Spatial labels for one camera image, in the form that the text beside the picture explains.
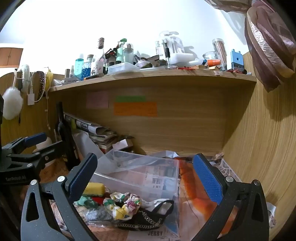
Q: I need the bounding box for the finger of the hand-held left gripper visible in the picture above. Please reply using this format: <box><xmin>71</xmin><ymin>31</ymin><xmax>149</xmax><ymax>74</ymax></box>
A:
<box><xmin>9</xmin><ymin>140</ymin><xmax>70</xmax><ymax>172</ymax></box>
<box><xmin>2</xmin><ymin>133</ymin><xmax>48</xmax><ymax>154</ymax></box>

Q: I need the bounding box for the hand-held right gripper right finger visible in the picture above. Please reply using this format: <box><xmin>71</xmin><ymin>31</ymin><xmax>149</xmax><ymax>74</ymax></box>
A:
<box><xmin>191</xmin><ymin>153</ymin><xmax>270</xmax><ymax>241</ymax></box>

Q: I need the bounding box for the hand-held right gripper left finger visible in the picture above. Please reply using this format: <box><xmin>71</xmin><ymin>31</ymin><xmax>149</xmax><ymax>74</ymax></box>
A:
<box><xmin>20</xmin><ymin>152</ymin><xmax>99</xmax><ymax>241</ymax></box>

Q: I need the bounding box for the yellow sponge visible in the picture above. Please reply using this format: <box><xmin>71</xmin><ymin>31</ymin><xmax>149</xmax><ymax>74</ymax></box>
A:
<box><xmin>83</xmin><ymin>182</ymin><xmax>106</xmax><ymax>197</ymax></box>

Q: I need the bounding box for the orange cloth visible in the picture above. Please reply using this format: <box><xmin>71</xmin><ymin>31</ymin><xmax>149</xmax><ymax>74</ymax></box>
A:
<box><xmin>177</xmin><ymin>158</ymin><xmax>240</xmax><ymax>237</ymax></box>

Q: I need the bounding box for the patterned paper sheet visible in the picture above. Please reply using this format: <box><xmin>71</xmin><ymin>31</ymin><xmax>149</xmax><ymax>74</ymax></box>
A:
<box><xmin>209</xmin><ymin>152</ymin><xmax>242</xmax><ymax>183</ymax></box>

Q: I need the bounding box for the tall black bottle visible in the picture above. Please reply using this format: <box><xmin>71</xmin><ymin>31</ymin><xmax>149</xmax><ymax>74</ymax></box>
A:
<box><xmin>55</xmin><ymin>101</ymin><xmax>80</xmax><ymax>166</ymax></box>

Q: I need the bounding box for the green patterned scrunchie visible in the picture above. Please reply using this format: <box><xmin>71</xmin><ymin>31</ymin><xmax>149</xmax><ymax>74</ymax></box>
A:
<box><xmin>74</xmin><ymin>195</ymin><xmax>100</xmax><ymax>209</ymax></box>

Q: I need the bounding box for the grey mesh bag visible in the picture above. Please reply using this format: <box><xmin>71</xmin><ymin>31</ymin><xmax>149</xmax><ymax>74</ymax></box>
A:
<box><xmin>84</xmin><ymin>207</ymin><xmax>114</xmax><ymax>223</ymax></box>

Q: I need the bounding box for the white fluffy puff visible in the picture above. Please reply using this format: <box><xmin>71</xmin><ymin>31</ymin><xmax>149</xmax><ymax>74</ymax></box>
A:
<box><xmin>2</xmin><ymin>87</ymin><xmax>23</xmax><ymax>120</ymax></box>

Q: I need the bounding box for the stack of books and magazines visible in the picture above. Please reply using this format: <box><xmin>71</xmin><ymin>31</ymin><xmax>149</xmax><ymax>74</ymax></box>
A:
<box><xmin>63</xmin><ymin>112</ymin><xmax>134</xmax><ymax>153</ymax></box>

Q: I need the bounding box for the floral scrunchie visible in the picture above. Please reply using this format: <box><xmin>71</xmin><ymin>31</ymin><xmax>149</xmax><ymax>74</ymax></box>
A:
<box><xmin>103</xmin><ymin>192</ymin><xmax>142</xmax><ymax>220</ymax></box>

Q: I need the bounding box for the lace patterned headband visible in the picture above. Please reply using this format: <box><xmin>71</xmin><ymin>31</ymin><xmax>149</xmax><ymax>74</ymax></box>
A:
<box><xmin>35</xmin><ymin>71</ymin><xmax>47</xmax><ymax>102</ymax></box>

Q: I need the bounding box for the clear plastic storage bin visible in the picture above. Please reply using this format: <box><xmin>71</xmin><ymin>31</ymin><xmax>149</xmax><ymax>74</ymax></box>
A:
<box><xmin>89</xmin><ymin>149</ymin><xmax>180</xmax><ymax>204</ymax></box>

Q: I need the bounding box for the yellow hair accessory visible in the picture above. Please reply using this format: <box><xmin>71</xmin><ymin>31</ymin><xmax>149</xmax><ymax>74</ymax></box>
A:
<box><xmin>45</xmin><ymin>70</ymin><xmax>54</xmax><ymax>91</ymax></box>

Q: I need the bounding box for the white fluffy headband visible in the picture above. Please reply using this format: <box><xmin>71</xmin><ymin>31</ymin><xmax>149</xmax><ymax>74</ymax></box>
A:
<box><xmin>19</xmin><ymin>64</ymin><xmax>33</xmax><ymax>93</ymax></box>

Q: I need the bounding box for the pink sticky note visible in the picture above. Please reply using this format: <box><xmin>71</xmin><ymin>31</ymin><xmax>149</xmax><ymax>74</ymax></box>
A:
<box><xmin>86</xmin><ymin>91</ymin><xmax>109</xmax><ymax>109</ymax></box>

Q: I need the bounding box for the white crumpled paper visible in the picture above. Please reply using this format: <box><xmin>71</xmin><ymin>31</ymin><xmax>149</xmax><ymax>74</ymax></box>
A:
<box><xmin>266</xmin><ymin>202</ymin><xmax>277</xmax><ymax>229</ymax></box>

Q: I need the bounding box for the blue liquid bottle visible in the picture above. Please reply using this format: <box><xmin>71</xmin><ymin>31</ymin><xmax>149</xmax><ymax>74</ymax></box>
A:
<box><xmin>75</xmin><ymin>54</ymin><xmax>85</xmax><ymax>80</ymax></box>

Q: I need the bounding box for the orange sticky note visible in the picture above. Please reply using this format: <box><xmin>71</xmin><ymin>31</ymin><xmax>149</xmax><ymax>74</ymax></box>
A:
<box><xmin>113</xmin><ymin>102</ymin><xmax>158</xmax><ymax>117</ymax></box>

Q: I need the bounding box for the blue bead jar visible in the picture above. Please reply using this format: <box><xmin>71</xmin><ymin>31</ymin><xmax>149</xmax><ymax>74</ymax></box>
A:
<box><xmin>83</xmin><ymin>55</ymin><xmax>94</xmax><ymax>78</ymax></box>

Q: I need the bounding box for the green sticky note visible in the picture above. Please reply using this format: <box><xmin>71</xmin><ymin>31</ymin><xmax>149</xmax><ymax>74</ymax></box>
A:
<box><xmin>116</xmin><ymin>95</ymin><xmax>147</xmax><ymax>102</ymax></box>

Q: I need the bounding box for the cork-stopped glass bottle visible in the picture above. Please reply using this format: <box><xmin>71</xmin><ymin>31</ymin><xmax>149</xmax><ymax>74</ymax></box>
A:
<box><xmin>92</xmin><ymin>37</ymin><xmax>107</xmax><ymax>75</ymax></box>

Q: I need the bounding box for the clear flat plastic box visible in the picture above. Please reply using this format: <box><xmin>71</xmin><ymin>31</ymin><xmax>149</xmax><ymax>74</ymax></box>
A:
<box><xmin>107</xmin><ymin>62</ymin><xmax>140</xmax><ymax>75</ymax></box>

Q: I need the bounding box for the wooden shelf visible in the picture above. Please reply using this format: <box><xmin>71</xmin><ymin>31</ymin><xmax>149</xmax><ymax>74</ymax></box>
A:
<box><xmin>47</xmin><ymin>69</ymin><xmax>258</xmax><ymax>92</ymax></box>

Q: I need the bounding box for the orange-capped tube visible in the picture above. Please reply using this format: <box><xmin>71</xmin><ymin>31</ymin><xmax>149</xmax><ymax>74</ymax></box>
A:
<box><xmin>203</xmin><ymin>59</ymin><xmax>221</xmax><ymax>67</ymax></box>

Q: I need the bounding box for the round glass jar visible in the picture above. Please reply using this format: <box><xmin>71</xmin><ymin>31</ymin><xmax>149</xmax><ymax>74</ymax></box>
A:
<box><xmin>203</xmin><ymin>51</ymin><xmax>220</xmax><ymax>66</ymax></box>

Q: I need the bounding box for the green-capped pump bottle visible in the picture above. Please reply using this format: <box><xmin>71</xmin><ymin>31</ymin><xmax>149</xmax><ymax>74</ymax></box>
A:
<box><xmin>116</xmin><ymin>38</ymin><xmax>128</xmax><ymax>64</ymax></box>

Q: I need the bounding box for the blue plastic box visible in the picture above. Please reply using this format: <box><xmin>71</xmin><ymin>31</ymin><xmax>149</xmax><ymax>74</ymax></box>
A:
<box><xmin>230</xmin><ymin>49</ymin><xmax>245</xmax><ymax>71</ymax></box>

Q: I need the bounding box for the clear silver-capped bottle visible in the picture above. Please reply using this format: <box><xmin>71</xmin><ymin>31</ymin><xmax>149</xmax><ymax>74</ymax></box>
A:
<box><xmin>123</xmin><ymin>43</ymin><xmax>135</xmax><ymax>64</ymax></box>

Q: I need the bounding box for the tall clear jar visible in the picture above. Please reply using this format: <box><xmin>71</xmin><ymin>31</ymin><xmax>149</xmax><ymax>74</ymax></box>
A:
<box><xmin>212</xmin><ymin>38</ymin><xmax>228</xmax><ymax>71</ymax></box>

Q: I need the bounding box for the white plastic organizer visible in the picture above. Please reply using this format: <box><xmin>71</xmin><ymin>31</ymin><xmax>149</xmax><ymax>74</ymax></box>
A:
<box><xmin>159</xmin><ymin>31</ymin><xmax>195</xmax><ymax>66</ymax></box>

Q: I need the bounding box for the mauve fabric hat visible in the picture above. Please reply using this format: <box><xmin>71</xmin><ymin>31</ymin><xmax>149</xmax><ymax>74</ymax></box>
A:
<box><xmin>244</xmin><ymin>0</ymin><xmax>296</xmax><ymax>93</ymax></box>

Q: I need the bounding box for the black chain-trimmed pouch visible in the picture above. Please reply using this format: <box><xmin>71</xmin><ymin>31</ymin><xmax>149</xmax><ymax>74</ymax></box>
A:
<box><xmin>116</xmin><ymin>200</ymin><xmax>175</xmax><ymax>231</ymax></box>

